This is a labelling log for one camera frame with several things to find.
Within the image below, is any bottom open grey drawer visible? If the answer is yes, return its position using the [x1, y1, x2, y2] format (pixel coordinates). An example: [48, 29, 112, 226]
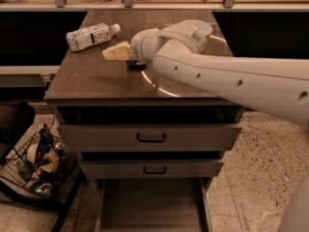
[95, 178, 212, 232]

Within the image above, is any grey drawer cabinet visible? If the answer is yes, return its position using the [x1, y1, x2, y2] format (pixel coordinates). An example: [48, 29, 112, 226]
[43, 9, 254, 232]

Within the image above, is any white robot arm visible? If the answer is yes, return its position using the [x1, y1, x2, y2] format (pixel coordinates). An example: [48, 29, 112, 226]
[102, 20, 309, 129]

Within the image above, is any clear plastic water bottle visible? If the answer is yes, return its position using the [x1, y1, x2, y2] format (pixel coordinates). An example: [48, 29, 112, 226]
[66, 23, 121, 52]

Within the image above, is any top grey drawer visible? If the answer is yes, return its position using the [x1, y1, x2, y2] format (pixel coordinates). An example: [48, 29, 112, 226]
[58, 124, 241, 152]

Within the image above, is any green item in basket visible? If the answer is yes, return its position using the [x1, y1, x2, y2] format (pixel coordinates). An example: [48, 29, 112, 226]
[16, 159, 33, 181]

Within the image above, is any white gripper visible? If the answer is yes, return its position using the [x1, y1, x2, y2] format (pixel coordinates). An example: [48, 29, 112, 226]
[102, 28, 161, 62]

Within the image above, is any middle grey drawer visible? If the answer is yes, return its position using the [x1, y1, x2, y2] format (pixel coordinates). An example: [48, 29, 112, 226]
[79, 159, 224, 179]

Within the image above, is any soda can in basket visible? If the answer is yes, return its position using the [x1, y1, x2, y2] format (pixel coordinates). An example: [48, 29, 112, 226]
[54, 142, 66, 156]

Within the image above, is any dark snack bag in basket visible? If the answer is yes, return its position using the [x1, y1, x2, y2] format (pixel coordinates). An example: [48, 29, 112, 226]
[35, 124, 54, 166]

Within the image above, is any black wire basket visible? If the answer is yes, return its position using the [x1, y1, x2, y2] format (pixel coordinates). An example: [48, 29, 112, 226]
[0, 135, 77, 199]

